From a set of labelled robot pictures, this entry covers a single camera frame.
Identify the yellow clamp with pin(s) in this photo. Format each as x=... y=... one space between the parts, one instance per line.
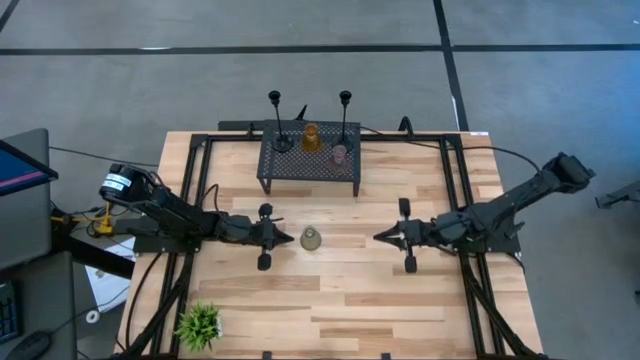
x=105 y=225

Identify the amber glass candle holder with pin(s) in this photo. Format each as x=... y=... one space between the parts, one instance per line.
x=311 y=140

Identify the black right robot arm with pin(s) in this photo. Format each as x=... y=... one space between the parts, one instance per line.
x=510 y=200

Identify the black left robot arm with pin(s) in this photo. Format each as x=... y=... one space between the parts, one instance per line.
x=170 y=215

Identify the black keyboard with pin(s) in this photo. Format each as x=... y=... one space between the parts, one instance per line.
x=7 y=312

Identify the white paper sheet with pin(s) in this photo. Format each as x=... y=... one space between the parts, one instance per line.
x=107 y=282

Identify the black computer mouse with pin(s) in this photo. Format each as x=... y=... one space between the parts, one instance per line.
x=30 y=346

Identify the black tall metal candlestick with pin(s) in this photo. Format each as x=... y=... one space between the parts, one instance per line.
x=344 y=120
x=280 y=130

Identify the monitor with blue screen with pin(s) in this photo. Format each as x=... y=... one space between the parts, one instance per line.
x=20 y=167

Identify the pink ribbed glass candle holder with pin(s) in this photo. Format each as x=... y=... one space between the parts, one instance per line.
x=340 y=159

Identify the small green artificial plant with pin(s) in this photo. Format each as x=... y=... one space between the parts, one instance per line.
x=199 y=327

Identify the white tape roll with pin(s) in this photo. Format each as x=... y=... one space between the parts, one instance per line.
x=92 y=316

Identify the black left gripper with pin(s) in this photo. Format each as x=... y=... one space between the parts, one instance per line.
x=262 y=232

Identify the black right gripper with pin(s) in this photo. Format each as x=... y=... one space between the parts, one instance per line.
x=417 y=232

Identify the clear olive glass candle holder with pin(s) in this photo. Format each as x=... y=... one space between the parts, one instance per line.
x=310 y=239

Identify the black perforated metal riser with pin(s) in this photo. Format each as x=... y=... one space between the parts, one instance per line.
x=300 y=167

